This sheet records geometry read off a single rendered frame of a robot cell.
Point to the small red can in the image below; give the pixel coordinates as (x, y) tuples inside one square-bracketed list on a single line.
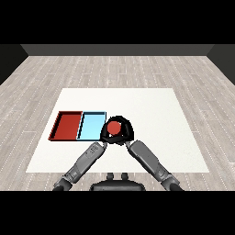
[(114, 128)]

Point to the shallow red open box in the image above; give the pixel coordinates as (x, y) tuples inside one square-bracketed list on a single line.
[(65, 126)]

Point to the dark grey robot body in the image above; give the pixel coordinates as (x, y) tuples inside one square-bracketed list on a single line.
[(117, 184)]

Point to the shallow light blue open box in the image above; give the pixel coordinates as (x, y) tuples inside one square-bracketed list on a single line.
[(91, 126)]

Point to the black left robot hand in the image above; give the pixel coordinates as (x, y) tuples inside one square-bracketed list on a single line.
[(104, 134)]

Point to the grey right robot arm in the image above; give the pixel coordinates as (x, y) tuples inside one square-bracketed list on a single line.
[(150, 162)]

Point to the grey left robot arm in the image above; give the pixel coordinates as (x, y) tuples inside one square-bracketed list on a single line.
[(82, 162)]

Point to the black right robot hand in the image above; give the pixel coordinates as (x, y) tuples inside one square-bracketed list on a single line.
[(128, 130)]

